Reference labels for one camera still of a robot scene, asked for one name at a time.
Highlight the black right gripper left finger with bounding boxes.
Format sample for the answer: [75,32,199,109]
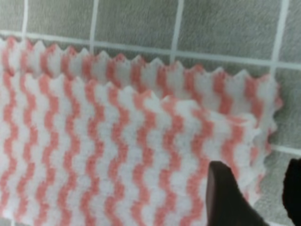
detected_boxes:
[206,161,268,226]

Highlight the pink white wavy towel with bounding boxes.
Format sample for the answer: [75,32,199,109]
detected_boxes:
[0,38,282,226]

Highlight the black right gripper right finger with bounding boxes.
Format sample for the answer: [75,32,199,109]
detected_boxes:
[282,159,301,226]

